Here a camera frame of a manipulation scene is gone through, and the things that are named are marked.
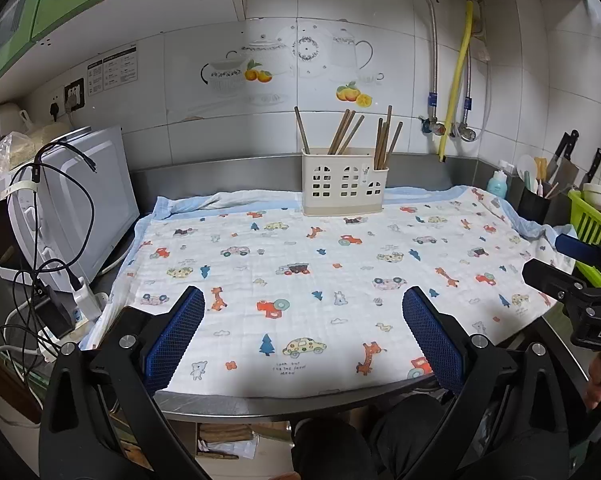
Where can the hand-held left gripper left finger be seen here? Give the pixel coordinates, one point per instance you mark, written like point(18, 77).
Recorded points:
point(178, 330)

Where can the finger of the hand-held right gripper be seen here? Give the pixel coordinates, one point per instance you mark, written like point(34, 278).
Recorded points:
point(575, 246)
point(548, 272)

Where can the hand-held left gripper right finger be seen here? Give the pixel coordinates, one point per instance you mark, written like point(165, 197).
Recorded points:
point(425, 330)

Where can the cream plastic utensil holder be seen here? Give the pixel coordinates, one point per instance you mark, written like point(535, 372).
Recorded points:
point(343, 185)

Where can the person's right hand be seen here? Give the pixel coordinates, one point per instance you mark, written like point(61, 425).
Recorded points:
point(596, 382)

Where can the green dish rack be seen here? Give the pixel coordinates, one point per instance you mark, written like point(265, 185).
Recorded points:
point(593, 220)

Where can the white bowl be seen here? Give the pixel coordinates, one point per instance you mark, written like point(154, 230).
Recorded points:
point(600, 192)

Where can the black utensil pot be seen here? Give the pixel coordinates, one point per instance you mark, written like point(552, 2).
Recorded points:
point(533, 205)

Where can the yellow spatula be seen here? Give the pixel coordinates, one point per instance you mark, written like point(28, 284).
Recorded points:
point(540, 167)

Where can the white spatula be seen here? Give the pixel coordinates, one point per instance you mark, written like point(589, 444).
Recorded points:
point(525, 165)

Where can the white plug charger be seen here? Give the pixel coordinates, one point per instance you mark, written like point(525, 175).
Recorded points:
point(83, 300)

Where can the blue pump bottle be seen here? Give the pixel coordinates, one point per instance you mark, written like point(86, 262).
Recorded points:
point(498, 182)

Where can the brown flat bundle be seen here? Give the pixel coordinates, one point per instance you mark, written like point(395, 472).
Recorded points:
point(225, 431)

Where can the black power adapter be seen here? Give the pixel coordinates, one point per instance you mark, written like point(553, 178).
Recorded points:
point(53, 307)

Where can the white power strip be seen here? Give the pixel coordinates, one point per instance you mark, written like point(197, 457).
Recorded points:
point(50, 347)

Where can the cartoon printed blanket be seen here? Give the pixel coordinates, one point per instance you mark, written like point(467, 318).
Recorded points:
point(305, 280)

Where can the person's dark trousers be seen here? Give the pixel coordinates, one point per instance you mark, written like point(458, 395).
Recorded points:
point(360, 445)

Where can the metal angle valve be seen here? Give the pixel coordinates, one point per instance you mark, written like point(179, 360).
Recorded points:
point(464, 132)

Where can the white microwave oven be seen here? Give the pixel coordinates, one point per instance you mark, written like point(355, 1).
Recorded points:
point(90, 185)

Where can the clear plastic bag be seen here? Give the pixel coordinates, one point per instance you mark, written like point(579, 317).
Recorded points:
point(10, 152)

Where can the white electric kettle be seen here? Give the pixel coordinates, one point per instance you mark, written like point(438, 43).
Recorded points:
point(10, 115)

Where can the white wall socket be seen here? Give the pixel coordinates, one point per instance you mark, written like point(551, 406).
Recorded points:
point(55, 109)

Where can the black wall socket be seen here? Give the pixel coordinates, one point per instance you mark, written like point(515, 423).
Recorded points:
point(74, 92)

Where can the white wall notice sticker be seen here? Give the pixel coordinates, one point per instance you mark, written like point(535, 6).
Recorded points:
point(113, 67)

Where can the green wall cabinet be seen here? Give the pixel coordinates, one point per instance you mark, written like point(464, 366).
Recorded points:
point(25, 5)

